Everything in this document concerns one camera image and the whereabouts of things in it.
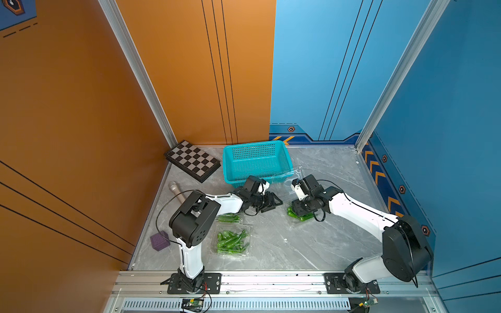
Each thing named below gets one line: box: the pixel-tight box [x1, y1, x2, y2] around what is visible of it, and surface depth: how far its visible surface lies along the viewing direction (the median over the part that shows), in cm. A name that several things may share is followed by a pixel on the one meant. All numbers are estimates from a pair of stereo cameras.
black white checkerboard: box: [164, 139, 222, 184], surface depth 111 cm
